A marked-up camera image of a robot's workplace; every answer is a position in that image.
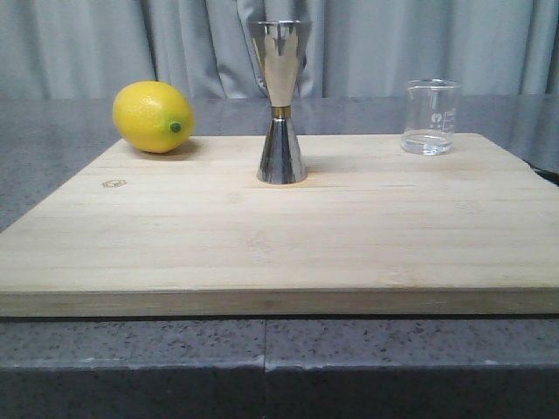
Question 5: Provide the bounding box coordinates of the clear glass measuring beaker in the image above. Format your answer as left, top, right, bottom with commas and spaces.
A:
401, 79, 461, 156

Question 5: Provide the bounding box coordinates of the black cutting board handle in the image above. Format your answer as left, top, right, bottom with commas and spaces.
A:
527, 162, 559, 186

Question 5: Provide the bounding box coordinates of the light wooden cutting board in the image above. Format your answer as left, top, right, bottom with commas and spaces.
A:
1, 134, 558, 317

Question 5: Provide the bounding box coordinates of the steel double jigger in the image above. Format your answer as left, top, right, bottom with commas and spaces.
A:
248, 20, 311, 185

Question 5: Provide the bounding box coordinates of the yellow lemon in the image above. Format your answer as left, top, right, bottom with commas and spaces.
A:
113, 80, 195, 154

